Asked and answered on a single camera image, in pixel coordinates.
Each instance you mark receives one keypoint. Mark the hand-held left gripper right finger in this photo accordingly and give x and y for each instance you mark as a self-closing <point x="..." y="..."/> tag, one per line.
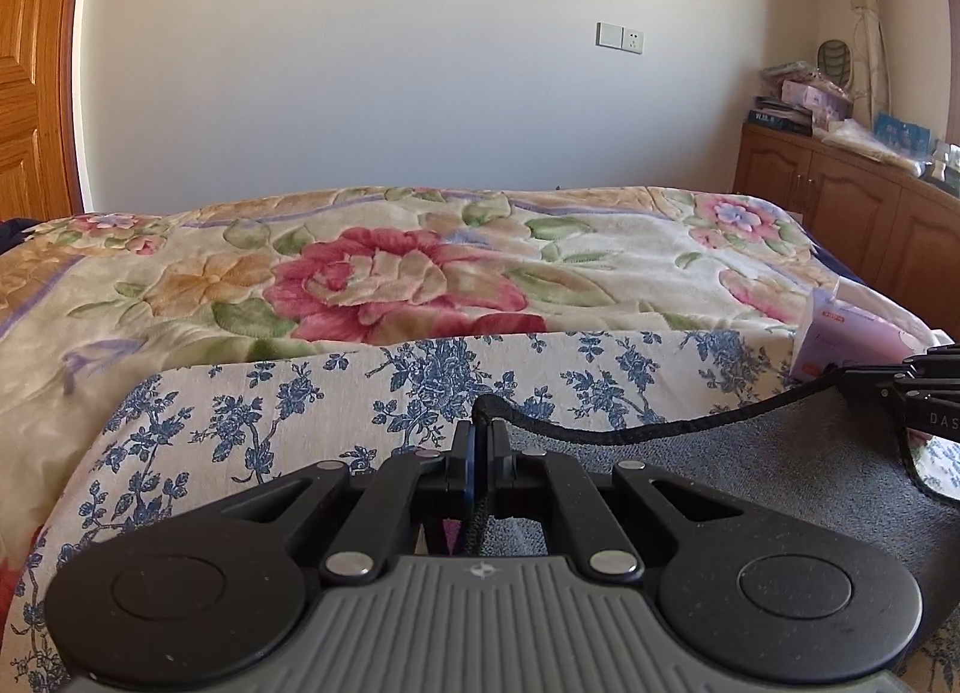
<point x="491" y="454"/>

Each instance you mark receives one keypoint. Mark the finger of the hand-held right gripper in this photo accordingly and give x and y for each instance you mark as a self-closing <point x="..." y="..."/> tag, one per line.
<point x="874" y="384"/>

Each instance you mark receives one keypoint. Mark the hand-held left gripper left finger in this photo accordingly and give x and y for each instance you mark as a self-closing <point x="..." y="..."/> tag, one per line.
<point x="466" y="464"/>

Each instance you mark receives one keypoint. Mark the grey towel with black edge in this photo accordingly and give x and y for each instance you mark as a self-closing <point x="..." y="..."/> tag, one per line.
<point x="712" y="483"/>

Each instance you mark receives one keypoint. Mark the pink tissue pack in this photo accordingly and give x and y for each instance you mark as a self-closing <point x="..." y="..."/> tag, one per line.
<point x="855" y="333"/>

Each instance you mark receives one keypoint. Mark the dark blue bed sheet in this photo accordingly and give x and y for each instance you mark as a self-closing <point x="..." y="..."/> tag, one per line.
<point x="832" y="254"/>

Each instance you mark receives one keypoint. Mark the wooden cabinet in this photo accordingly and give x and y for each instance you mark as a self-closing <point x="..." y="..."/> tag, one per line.
<point x="847" y="205"/>

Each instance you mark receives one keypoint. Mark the blue floral white sheet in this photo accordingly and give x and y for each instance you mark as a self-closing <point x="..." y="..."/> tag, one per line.
<point x="247" y="430"/>

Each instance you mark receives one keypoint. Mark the beige plastic bag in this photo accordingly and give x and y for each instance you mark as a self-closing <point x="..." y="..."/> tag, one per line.
<point x="862" y="142"/>

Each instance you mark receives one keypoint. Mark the blue packet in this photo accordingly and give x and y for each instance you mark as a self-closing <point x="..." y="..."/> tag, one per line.
<point x="900" y="132"/>

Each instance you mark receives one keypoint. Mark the stack of dark books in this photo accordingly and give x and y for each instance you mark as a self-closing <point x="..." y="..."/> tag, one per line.
<point x="780" y="117"/>

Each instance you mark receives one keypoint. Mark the pink box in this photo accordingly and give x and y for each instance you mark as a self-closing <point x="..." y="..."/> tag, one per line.
<point x="814" y="100"/>

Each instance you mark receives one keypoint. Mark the floral plush blanket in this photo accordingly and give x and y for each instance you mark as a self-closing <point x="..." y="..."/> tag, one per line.
<point x="225" y="273"/>

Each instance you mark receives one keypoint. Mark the clear plastic bag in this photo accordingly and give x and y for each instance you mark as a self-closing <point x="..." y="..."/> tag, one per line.
<point x="791" y="72"/>

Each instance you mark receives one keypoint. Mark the woven fan ornament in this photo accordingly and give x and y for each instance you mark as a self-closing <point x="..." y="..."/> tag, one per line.
<point x="835" y="63"/>

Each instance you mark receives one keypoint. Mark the patterned curtain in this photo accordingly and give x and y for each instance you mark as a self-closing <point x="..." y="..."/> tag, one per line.
<point x="866" y="10"/>

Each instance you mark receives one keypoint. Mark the dark cloth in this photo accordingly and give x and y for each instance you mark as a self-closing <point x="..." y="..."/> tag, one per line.
<point x="13" y="234"/>

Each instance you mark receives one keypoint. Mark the wooden door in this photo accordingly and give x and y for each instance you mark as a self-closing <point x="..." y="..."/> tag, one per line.
<point x="30" y="78"/>

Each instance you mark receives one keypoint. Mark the white wall socket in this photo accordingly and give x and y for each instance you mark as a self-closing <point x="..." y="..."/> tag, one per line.
<point x="634" y="40"/>

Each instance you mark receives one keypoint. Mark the white wall switch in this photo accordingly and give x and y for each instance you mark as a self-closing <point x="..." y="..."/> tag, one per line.
<point x="610" y="34"/>

